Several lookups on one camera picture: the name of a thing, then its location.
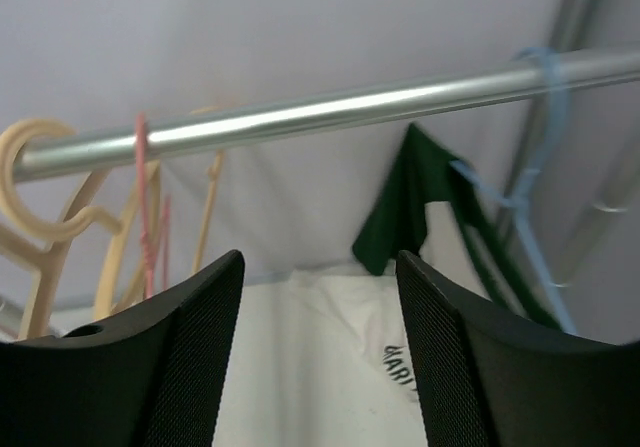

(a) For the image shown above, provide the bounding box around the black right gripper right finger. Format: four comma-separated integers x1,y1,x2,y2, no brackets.
396,251,639,446

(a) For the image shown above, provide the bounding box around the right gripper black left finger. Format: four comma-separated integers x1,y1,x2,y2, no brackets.
1,250,245,446

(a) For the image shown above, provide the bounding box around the pink wire hanger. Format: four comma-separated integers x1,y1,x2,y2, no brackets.
134,113,171,300

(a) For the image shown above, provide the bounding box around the blue wire hanger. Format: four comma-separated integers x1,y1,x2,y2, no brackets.
451,47,577,335

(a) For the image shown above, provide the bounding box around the beige plastic hanger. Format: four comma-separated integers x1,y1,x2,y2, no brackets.
0,118,124,341

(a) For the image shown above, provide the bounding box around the dark green t shirt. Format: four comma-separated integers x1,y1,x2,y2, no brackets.
289,122,564,447

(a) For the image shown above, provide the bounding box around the white metal clothes rack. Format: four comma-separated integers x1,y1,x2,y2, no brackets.
9,0,640,288

